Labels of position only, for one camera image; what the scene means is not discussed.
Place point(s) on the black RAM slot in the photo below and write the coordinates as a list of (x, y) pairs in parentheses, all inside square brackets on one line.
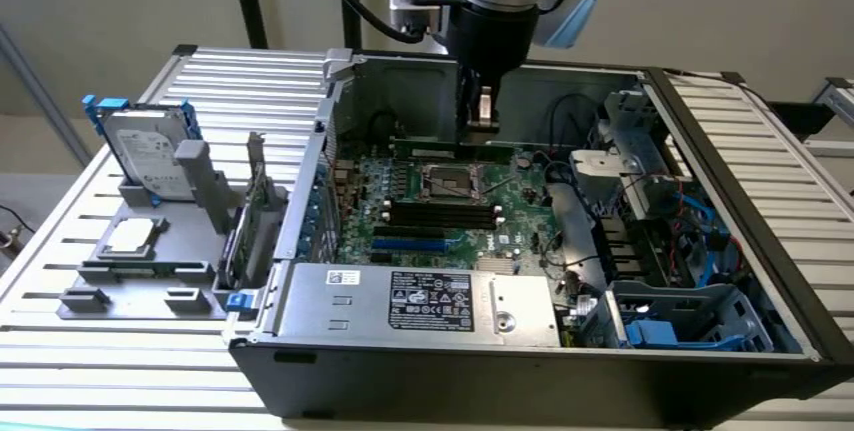
[(440, 222), (443, 210), (440, 216), (443, 203)]

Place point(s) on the green RAM stick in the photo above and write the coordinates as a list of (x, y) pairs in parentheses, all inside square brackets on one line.
[(434, 150)]

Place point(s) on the grey parts rack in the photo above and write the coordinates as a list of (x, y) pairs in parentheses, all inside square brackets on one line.
[(167, 296)]

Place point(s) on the silver power supply unit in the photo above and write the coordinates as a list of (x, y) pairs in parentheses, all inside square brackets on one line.
[(414, 301)]

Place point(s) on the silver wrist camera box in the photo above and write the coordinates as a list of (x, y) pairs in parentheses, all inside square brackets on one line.
[(415, 6)]

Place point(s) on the green graphics card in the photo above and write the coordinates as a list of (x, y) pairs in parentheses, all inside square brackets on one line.
[(248, 211)]

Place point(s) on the CPU socket with metal frame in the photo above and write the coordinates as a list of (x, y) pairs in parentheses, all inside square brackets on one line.
[(450, 181)]

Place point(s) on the hard disk in blue caddy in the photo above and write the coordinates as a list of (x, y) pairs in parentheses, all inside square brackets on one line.
[(150, 156)]

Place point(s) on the blue case latch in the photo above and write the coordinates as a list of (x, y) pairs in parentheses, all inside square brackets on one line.
[(242, 301)]

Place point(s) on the black expansion slot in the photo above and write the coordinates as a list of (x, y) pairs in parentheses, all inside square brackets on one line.
[(407, 232)]

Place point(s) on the grey-blue disk bay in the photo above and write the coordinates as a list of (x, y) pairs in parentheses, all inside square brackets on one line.
[(694, 311)]

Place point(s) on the green motherboard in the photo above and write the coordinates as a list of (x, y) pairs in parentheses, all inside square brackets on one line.
[(527, 231)]

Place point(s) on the metal drive cage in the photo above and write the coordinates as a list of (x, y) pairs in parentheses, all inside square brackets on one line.
[(627, 161)]

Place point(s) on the black open PC case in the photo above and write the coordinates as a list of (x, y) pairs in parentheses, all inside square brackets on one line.
[(534, 381)]

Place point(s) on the small silver heatsink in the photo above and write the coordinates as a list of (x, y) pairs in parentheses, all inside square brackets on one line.
[(496, 265)]

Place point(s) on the blue expansion slot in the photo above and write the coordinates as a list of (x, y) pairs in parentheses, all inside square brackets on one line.
[(408, 245)]

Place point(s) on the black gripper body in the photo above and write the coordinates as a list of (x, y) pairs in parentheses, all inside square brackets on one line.
[(492, 33)]

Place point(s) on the silver CPU chip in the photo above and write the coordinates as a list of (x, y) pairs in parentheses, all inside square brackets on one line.
[(134, 233)]

